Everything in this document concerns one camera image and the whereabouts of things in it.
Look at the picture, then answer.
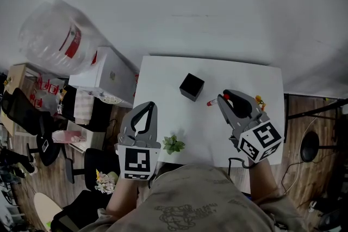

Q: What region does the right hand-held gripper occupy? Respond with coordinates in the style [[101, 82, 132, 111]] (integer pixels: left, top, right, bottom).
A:
[[217, 89, 284, 164]]

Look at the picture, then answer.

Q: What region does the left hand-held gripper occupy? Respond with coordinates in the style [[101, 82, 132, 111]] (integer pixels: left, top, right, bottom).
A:
[[116, 101, 162, 181]]

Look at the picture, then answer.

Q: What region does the red and white pen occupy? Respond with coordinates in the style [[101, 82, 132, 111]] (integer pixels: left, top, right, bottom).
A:
[[206, 93, 231, 108]]

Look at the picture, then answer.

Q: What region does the black cube box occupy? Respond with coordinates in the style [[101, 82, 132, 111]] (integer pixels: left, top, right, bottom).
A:
[[178, 72, 206, 102]]

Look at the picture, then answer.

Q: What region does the person's right forearm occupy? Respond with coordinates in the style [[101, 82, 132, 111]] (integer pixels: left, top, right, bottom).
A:
[[248, 156, 280, 205]]

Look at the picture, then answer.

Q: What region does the person's left forearm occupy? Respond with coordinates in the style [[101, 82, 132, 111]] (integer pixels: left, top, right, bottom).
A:
[[104, 176, 139, 220]]

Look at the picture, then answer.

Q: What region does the yellow orange flower toy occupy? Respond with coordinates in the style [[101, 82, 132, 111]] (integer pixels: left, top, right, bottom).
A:
[[254, 95, 267, 112]]

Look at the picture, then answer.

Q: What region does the small green plant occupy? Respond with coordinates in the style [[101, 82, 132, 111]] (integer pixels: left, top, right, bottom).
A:
[[162, 134, 187, 156]]

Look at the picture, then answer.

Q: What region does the white appliance box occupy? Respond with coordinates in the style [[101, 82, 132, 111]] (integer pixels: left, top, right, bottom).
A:
[[67, 46, 140, 108]]

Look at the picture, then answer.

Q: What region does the black armless chair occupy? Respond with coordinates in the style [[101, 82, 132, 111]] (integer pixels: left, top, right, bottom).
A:
[[64, 147, 121, 192]]

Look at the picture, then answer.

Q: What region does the white and yellow flower bunch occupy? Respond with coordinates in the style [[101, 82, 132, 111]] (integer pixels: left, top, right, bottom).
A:
[[94, 169, 120, 195]]

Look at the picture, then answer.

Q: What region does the pink box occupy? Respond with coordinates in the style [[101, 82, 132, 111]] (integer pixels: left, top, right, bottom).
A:
[[51, 129, 87, 144]]

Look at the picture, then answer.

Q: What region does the person's olive shirt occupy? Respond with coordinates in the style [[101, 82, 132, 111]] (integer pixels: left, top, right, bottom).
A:
[[78, 162, 312, 232]]

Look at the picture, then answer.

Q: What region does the red printed plastic bag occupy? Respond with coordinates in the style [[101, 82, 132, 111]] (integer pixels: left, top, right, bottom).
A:
[[29, 72, 66, 110]]

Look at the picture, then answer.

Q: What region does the black mesh office chair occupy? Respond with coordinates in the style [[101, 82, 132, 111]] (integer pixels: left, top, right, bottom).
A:
[[1, 87, 63, 167]]

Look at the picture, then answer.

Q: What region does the large clear water bottle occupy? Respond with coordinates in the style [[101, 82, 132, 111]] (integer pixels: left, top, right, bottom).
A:
[[17, 0, 110, 76]]

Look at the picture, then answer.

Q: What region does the round wooden board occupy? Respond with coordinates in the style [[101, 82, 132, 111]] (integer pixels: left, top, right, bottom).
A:
[[33, 192, 64, 232]]

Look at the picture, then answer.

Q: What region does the light wooden cabinet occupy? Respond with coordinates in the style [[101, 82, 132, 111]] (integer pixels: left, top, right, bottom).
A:
[[5, 62, 38, 137]]

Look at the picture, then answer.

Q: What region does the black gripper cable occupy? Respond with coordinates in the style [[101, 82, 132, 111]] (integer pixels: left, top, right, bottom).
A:
[[227, 156, 256, 189]]

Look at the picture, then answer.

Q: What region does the black metal table frame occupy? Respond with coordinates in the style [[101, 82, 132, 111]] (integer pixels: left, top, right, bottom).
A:
[[283, 93, 348, 121]]

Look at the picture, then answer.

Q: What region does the white floor cable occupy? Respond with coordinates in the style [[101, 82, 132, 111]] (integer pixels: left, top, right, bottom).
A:
[[281, 114, 328, 196]]

